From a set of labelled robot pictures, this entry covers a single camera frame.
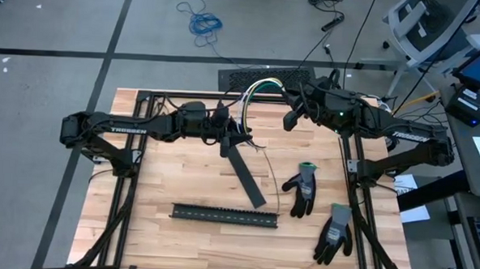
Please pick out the small black computer box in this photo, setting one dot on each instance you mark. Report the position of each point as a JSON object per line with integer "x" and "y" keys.
{"x": 468, "y": 106}

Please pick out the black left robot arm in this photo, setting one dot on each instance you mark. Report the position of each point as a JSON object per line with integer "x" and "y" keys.
{"x": 127, "y": 125}

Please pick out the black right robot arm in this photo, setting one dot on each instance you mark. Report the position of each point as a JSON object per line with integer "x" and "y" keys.
{"x": 410, "y": 131}

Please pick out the black glove green cuff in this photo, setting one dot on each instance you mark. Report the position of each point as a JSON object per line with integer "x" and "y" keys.
{"x": 302, "y": 190}

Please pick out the black glove grey cuff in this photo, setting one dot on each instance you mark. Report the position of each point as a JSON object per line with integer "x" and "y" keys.
{"x": 335, "y": 236}

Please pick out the grey desk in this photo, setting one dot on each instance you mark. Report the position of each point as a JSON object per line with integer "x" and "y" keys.
{"x": 462, "y": 160}

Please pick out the black power strip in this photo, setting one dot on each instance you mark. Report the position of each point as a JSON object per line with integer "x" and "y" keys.
{"x": 333, "y": 23}

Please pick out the black aluminium table frame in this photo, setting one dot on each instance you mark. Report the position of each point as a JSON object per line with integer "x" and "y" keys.
{"x": 143, "y": 94}

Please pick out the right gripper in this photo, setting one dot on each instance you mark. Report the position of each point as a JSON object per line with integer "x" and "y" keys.
{"x": 322, "y": 105}

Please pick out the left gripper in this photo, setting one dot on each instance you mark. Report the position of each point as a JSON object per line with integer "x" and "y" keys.
{"x": 224, "y": 134}

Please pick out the black desk leg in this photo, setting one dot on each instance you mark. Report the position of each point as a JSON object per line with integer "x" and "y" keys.
{"x": 432, "y": 191}

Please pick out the black duct cover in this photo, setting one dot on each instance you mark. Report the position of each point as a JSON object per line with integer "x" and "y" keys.
{"x": 248, "y": 179}

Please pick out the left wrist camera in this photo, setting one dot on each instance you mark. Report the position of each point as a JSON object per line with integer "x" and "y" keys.
{"x": 220, "y": 115}

